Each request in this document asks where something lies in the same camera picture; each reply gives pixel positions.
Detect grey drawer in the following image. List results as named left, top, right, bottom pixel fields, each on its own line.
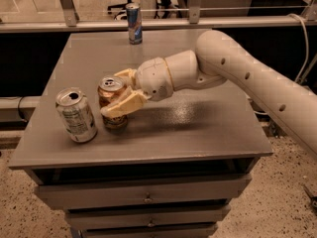
left=35, top=175, right=252, bottom=209
left=83, top=223, right=217, bottom=238
left=65, top=204, right=231, bottom=230

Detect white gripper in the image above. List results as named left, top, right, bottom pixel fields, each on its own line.
left=100, top=58, right=173, bottom=118

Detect blue energy drink can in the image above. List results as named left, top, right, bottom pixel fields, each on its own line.
left=126, top=3, right=143, bottom=45

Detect white cable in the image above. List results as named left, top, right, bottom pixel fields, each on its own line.
left=287, top=13, right=311, bottom=83

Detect white green 7up can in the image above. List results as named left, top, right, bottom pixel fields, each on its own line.
left=55, top=87, right=97, bottom=143

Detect top grey drawer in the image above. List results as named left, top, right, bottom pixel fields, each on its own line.
left=35, top=175, right=252, bottom=209

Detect grey drawer cabinet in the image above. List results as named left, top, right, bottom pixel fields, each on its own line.
left=8, top=29, right=274, bottom=238

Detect orange soda can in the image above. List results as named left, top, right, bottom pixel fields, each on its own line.
left=97, top=75, right=128, bottom=130

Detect bottom grey drawer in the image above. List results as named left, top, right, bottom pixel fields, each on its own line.
left=83, top=223, right=217, bottom=238

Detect middle grey drawer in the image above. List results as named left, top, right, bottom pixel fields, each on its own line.
left=65, top=204, right=231, bottom=230

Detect metal window rail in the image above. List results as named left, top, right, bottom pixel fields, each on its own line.
left=0, top=15, right=317, bottom=34

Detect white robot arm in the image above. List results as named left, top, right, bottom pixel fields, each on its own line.
left=100, top=30, right=317, bottom=156

